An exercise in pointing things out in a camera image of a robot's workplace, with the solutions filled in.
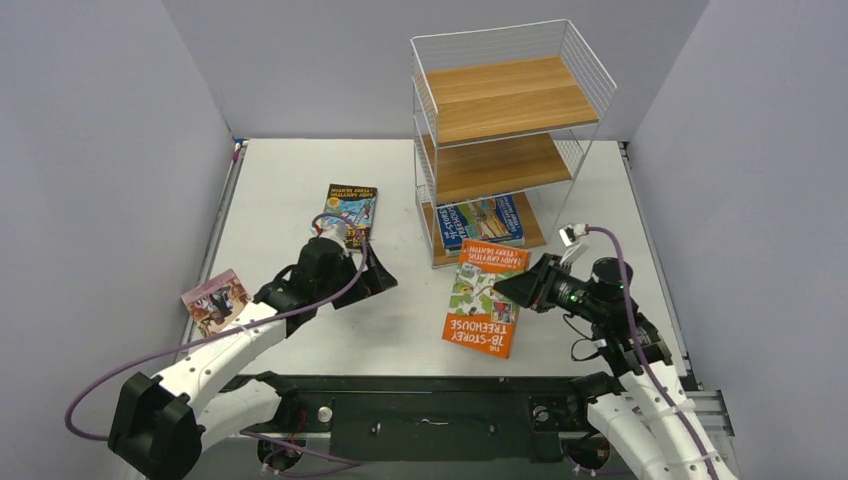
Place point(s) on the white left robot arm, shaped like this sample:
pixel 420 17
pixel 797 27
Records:
pixel 163 423

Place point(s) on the yellow Brideshead Revisited book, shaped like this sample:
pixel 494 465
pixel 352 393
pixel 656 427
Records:
pixel 484 249

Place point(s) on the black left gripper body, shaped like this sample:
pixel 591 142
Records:
pixel 345 274

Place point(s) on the orange 78-storey treehouse book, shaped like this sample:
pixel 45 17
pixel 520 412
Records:
pixel 477 317

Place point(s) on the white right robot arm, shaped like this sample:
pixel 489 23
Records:
pixel 640 406

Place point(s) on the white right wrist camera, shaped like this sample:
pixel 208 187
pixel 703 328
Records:
pixel 572 238

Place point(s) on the aluminium frame rail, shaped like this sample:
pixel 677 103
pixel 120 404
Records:
pixel 404 418

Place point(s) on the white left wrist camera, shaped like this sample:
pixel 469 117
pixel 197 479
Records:
pixel 334 232

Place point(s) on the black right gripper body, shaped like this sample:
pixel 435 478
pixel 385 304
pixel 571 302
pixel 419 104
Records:
pixel 544 285

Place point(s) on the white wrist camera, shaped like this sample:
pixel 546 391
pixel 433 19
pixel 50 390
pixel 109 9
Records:
pixel 572 238
pixel 334 232

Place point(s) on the blue 91-storey treehouse book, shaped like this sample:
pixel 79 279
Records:
pixel 493 220

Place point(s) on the black 169-storey treehouse book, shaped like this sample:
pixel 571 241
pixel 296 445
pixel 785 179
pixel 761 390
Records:
pixel 354 203

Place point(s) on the pink book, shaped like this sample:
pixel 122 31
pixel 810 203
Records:
pixel 216 303

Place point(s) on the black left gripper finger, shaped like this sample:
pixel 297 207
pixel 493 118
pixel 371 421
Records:
pixel 350 297
pixel 377 278

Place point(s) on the white wire wooden shelf rack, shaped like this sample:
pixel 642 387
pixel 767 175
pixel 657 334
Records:
pixel 509 111

